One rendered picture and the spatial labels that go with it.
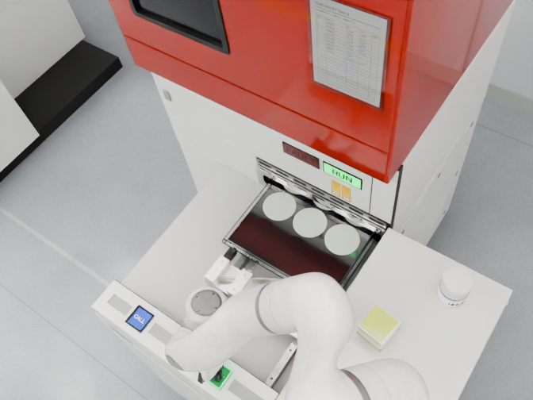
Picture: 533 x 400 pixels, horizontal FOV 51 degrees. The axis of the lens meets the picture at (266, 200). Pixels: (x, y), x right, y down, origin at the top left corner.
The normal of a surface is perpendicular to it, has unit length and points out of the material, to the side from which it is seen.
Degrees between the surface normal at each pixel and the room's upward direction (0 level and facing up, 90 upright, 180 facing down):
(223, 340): 46
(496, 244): 0
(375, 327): 0
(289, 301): 52
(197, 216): 0
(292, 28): 90
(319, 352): 39
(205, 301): 12
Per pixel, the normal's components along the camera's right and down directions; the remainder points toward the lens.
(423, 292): -0.11, -0.54
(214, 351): 0.02, 0.26
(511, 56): -0.57, 0.73
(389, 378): 0.37, -0.74
